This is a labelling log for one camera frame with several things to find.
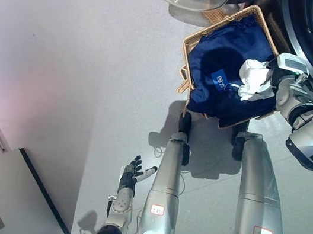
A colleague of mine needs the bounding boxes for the silver left robot leg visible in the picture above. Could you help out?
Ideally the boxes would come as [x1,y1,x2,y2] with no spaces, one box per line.
[116,111,212,234]

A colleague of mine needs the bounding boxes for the white cloth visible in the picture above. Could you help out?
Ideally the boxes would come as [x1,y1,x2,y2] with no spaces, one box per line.
[232,55,280,103]

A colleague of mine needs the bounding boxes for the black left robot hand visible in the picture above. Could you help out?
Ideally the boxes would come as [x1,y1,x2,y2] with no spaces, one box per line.
[114,152,162,194]

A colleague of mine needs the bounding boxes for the silver robot leg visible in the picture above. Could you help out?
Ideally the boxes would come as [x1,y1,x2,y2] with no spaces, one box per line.
[116,111,212,234]
[218,127,286,234]

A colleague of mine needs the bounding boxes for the woven wicker laundry basket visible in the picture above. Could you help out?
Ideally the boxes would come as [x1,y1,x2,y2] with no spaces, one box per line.
[164,1,291,136]

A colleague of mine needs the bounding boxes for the silver right robot leg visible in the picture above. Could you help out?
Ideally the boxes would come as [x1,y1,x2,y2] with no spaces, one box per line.
[218,127,286,234]

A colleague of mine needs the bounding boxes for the dark blue garment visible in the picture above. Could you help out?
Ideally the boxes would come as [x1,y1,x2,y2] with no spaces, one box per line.
[173,12,286,132]

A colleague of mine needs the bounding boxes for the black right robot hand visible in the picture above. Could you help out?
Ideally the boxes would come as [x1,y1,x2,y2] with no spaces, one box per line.
[263,57,287,96]

